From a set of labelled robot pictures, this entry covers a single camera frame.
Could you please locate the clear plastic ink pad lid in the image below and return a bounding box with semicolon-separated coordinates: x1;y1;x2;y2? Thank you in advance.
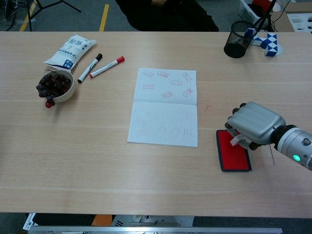
251;143;276;169

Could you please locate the orange object under table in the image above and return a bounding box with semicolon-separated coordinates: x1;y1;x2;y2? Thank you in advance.
92;214;113;227

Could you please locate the black tripod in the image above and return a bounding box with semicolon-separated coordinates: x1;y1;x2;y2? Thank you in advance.
4;0;82;32

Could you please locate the red cap whiteboard marker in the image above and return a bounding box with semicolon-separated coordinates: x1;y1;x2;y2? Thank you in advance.
89;56;125;78

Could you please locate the red ink pad black case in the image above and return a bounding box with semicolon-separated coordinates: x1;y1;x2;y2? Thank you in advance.
215;129;252;173

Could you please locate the red box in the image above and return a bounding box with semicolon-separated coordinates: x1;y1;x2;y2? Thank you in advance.
252;0;273;10

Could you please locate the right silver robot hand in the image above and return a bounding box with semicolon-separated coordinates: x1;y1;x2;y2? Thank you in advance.
224;101;286;151

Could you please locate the brown cardboard box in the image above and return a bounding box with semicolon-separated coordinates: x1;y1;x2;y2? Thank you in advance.
269;11;295;32

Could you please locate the white and red stamp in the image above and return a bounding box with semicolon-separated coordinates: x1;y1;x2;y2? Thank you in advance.
230;135;244;147

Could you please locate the aluminium rail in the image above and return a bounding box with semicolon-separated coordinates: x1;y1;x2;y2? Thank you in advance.
28;226;283;234

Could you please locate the white foam tray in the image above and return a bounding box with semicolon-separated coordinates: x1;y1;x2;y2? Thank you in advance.
286;12;312;34

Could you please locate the black cap whiteboard marker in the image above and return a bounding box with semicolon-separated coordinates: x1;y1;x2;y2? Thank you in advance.
77;53;103;84

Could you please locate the white salt bag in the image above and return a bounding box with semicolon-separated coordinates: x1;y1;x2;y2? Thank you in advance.
43;33;98;71

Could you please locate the black mesh pen holder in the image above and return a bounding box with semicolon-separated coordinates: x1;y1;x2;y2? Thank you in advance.
223;20;255;59

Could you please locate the person in black clothing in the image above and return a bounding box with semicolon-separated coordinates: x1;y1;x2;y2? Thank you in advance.
114;0;219;32

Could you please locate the blue white snake cube toy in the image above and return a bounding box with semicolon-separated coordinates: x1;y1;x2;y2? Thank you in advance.
251;33;283;57

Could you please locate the black camera stand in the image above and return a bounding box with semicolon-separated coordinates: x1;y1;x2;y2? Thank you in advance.
253;0;278;32

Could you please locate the white plastic basket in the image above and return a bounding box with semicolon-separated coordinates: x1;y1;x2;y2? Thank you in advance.
237;0;263;24

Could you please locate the white machine base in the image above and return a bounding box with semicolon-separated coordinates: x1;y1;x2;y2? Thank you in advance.
112;214;195;227

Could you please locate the white printed paper sheet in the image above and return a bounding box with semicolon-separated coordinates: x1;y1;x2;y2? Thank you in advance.
22;213;39;231

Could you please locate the dark grape bunch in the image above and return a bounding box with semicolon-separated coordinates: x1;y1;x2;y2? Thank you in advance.
36;73;73;102

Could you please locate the beige bowl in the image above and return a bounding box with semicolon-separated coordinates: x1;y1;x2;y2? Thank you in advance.
39;69;76;103

